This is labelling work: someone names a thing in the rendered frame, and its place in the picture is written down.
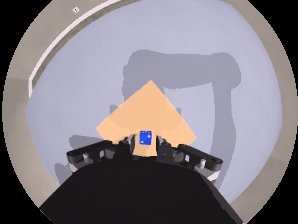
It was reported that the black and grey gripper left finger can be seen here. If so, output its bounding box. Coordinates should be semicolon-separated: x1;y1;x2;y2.
66;134;135;174

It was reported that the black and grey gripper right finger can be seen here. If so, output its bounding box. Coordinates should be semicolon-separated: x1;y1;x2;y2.
155;135;223;185

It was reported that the blue die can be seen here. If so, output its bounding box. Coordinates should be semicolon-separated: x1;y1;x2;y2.
139;130;152;145

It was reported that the tan flat mat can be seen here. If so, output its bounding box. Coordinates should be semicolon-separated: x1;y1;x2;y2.
96;80;196;156

